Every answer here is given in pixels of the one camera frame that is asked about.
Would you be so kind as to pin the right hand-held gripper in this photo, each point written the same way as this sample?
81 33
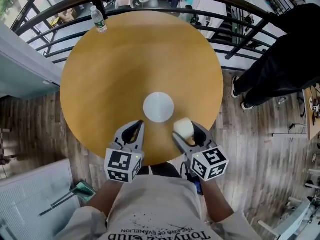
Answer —
210 162

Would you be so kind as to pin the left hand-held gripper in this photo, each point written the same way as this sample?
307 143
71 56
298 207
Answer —
120 164

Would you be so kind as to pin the white round plate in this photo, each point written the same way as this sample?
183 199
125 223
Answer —
158 106

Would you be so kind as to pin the person's left forearm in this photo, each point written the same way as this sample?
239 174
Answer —
107 199

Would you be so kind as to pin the person's right forearm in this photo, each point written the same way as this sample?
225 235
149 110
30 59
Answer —
215 201

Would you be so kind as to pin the person's black trousers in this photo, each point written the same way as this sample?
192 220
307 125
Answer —
162 170

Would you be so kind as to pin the blue device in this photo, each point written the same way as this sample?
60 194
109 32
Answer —
199 189

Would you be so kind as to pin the person's white printed t-shirt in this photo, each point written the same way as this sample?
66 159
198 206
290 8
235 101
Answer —
155 204

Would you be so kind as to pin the clear empty plastic bottle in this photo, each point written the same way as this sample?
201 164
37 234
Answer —
283 100

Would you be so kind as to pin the green label water bottle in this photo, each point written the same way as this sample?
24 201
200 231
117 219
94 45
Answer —
98 21

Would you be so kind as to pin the wooden side desk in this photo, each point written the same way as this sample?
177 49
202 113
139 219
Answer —
312 131

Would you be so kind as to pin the white perforated panel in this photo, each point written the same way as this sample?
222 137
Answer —
25 196

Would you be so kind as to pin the white metal frame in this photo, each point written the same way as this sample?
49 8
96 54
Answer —
300 214

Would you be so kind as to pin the black frame window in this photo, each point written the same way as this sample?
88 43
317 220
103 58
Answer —
15 1

